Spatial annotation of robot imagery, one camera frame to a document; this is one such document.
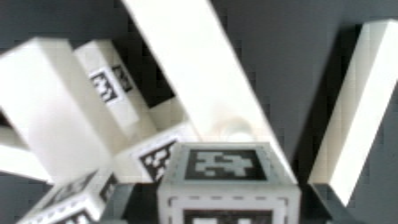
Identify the white tagged leg cube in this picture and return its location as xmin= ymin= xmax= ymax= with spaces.
xmin=17 ymin=168 xmax=120 ymax=224
xmin=157 ymin=142 xmax=301 ymax=224

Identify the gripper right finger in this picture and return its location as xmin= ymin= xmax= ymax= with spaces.
xmin=301 ymin=183 xmax=367 ymax=224

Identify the white U-shaped fence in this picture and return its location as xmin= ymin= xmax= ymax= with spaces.
xmin=308 ymin=19 xmax=398 ymax=204

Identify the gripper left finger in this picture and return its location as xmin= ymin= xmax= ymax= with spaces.
xmin=97 ymin=182 xmax=161 ymax=224

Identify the white chair back part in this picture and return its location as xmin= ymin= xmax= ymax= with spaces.
xmin=0 ymin=0 xmax=287 ymax=183

